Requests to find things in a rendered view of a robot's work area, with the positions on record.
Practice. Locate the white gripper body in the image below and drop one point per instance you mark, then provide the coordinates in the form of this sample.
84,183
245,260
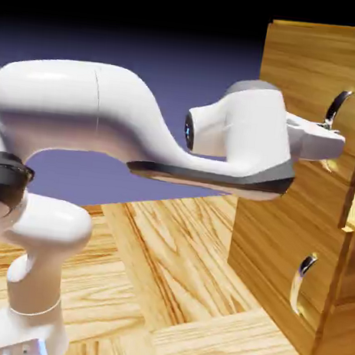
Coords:
316,142

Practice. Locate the wooden cabinet door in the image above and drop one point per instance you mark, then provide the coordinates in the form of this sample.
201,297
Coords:
276,262
315,71

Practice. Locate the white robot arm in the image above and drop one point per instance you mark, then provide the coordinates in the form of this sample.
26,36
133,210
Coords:
117,106

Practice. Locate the light wood cabinet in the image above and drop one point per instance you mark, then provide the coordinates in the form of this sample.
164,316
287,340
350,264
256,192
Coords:
352,245

